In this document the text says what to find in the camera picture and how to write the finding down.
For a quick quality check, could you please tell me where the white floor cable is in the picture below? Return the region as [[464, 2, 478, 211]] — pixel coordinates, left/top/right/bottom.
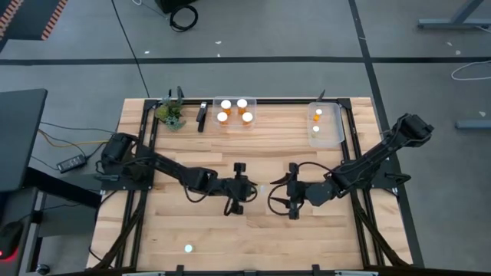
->
[[450, 59, 491, 81]]

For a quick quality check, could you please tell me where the grey table leg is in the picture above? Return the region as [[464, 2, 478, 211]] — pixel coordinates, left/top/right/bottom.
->
[[455, 119, 491, 130]]

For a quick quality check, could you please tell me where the black aluminium table frame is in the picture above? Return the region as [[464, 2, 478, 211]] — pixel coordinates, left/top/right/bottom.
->
[[91, 97, 414, 276]]

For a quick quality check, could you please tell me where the green artificial succulent plant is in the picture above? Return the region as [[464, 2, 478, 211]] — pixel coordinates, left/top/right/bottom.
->
[[153, 88, 187, 132]]

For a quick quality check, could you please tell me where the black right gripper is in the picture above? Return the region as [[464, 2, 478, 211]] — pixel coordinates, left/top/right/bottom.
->
[[269, 163, 309, 220]]

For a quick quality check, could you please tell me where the clear square plastic bin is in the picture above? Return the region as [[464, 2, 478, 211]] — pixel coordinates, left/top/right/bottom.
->
[[211, 95, 258, 133]]

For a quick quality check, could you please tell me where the yellow cable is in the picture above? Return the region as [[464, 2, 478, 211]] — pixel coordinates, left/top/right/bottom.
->
[[37, 128, 112, 149]]

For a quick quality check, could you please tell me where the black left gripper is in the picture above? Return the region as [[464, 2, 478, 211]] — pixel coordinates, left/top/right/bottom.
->
[[223, 162, 259, 215]]

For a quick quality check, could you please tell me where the coiled black cable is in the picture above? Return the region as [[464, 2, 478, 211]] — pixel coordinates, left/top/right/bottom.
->
[[169, 4, 199, 33]]

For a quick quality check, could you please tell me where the black mat with orange stripes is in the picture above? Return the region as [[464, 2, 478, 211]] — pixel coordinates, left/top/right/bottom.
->
[[0, 0, 69, 42]]

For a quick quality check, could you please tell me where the clear oblong plastic bin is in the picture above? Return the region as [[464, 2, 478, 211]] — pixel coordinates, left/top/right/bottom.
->
[[306, 100, 345, 150]]

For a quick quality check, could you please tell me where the black desk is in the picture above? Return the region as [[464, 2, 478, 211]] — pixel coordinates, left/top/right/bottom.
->
[[0, 88, 48, 193]]

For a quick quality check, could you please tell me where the black desk crossbar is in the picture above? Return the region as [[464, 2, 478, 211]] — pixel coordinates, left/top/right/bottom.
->
[[25, 167, 103, 210]]

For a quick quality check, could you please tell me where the black power adapter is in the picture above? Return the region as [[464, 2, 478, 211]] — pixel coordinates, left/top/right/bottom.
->
[[56, 153, 87, 174]]

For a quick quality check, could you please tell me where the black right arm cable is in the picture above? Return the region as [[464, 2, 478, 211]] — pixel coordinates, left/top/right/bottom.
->
[[266, 160, 334, 216]]

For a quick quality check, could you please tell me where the black computer mouse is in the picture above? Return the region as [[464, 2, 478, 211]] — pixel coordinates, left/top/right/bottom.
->
[[0, 220, 25, 265]]

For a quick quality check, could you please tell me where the thin black floor cable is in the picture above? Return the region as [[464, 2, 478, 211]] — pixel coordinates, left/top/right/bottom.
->
[[110, 0, 150, 99]]

